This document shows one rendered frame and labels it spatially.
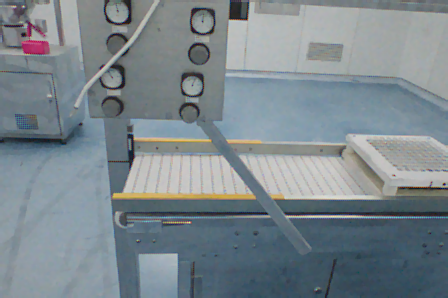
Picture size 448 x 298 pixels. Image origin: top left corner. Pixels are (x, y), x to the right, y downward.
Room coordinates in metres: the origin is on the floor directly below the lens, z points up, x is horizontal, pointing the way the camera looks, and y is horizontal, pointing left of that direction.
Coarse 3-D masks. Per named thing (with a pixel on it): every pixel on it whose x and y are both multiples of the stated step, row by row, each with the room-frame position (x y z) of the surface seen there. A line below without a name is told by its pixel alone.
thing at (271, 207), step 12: (216, 132) 0.59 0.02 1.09; (216, 144) 0.58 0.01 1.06; (228, 144) 0.57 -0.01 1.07; (228, 156) 0.57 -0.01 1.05; (240, 168) 0.56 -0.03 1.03; (252, 180) 0.55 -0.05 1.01; (252, 192) 0.54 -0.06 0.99; (264, 192) 0.53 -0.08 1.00; (264, 204) 0.53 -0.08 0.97; (276, 204) 0.52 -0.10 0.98; (276, 216) 0.52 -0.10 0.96; (288, 228) 0.51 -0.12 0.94; (300, 240) 0.49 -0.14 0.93; (300, 252) 0.49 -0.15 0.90
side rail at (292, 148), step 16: (144, 144) 0.84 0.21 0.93; (160, 144) 0.84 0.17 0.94; (176, 144) 0.84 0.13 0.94; (192, 144) 0.85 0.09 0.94; (208, 144) 0.85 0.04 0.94; (240, 144) 0.86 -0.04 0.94; (256, 144) 0.87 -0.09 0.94; (272, 144) 0.87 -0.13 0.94; (288, 144) 0.88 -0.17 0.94; (304, 144) 0.88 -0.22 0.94; (320, 144) 0.89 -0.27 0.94; (336, 144) 0.90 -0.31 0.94
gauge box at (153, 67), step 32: (96, 0) 0.53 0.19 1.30; (160, 0) 0.54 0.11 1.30; (192, 0) 0.55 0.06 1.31; (224, 0) 0.55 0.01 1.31; (96, 32) 0.53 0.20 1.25; (128, 32) 0.54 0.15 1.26; (160, 32) 0.54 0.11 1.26; (224, 32) 0.55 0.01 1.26; (96, 64) 0.53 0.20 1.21; (128, 64) 0.54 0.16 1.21; (160, 64) 0.54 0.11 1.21; (192, 64) 0.55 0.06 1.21; (224, 64) 0.55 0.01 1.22; (96, 96) 0.53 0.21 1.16; (128, 96) 0.54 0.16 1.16; (160, 96) 0.54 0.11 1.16
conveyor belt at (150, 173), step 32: (160, 160) 0.80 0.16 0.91; (192, 160) 0.81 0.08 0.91; (224, 160) 0.82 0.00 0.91; (256, 160) 0.84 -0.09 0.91; (288, 160) 0.85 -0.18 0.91; (320, 160) 0.86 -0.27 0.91; (128, 192) 0.64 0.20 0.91; (160, 192) 0.65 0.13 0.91; (192, 192) 0.66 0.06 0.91; (224, 192) 0.67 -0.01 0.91; (288, 192) 0.68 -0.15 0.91; (320, 192) 0.69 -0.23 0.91; (352, 192) 0.70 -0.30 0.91
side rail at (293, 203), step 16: (128, 208) 0.57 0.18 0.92; (144, 208) 0.57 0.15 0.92; (160, 208) 0.57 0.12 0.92; (176, 208) 0.58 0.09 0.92; (192, 208) 0.58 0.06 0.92; (208, 208) 0.58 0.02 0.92; (224, 208) 0.59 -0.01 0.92; (240, 208) 0.59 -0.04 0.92; (256, 208) 0.59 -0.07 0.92; (288, 208) 0.60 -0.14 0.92; (304, 208) 0.60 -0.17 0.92; (320, 208) 0.61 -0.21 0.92; (336, 208) 0.61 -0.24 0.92; (352, 208) 0.62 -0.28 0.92; (368, 208) 0.62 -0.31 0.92; (384, 208) 0.62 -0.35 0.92; (400, 208) 0.63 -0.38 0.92; (416, 208) 0.63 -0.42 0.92; (432, 208) 0.63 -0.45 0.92
